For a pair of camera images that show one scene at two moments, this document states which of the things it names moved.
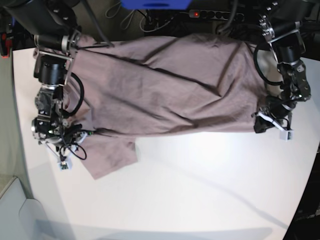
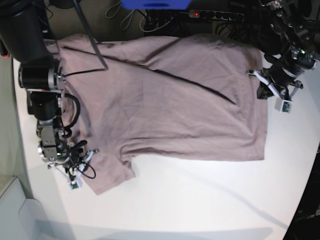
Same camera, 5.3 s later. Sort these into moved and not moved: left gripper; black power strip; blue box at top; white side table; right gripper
Moved: left gripper; right gripper
Not moved: black power strip; white side table; blue box at top
